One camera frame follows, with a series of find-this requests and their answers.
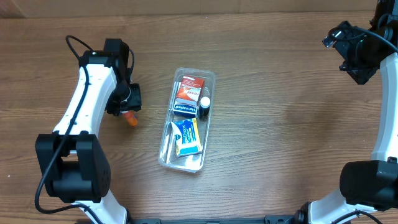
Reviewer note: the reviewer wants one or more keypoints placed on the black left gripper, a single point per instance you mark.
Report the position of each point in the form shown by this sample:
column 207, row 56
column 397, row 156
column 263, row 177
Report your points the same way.
column 134, row 101

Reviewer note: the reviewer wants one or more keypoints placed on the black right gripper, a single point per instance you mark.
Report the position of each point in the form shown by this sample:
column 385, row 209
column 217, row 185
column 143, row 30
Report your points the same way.
column 347, row 58

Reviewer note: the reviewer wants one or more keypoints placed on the orange tablet tube white cap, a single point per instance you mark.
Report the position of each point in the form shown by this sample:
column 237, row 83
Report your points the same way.
column 130, row 118

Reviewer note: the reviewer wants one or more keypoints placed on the white blue Hansaplast box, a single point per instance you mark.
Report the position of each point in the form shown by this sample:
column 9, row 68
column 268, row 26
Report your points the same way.
column 185, row 110

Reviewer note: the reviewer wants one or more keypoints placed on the red Panadol box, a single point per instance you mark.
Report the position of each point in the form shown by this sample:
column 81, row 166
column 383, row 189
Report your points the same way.
column 190, row 90

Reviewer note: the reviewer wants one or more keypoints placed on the blue yellow cough drops box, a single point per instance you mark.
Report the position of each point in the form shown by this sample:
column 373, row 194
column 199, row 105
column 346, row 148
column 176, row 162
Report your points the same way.
column 187, row 139

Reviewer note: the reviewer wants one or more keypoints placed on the dark bottle white cap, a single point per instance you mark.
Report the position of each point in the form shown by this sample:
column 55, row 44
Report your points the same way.
column 204, row 107

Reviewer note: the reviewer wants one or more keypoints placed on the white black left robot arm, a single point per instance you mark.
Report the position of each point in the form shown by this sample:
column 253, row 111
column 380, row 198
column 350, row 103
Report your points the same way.
column 75, row 170

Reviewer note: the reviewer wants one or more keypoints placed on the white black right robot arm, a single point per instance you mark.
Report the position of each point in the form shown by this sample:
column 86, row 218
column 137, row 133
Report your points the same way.
column 366, row 186

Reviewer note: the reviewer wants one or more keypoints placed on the clear plastic container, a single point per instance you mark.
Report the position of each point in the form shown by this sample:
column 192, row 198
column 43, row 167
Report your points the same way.
column 167, row 151

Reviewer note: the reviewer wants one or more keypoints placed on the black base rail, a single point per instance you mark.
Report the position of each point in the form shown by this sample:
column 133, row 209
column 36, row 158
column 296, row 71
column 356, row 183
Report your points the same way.
column 268, row 219

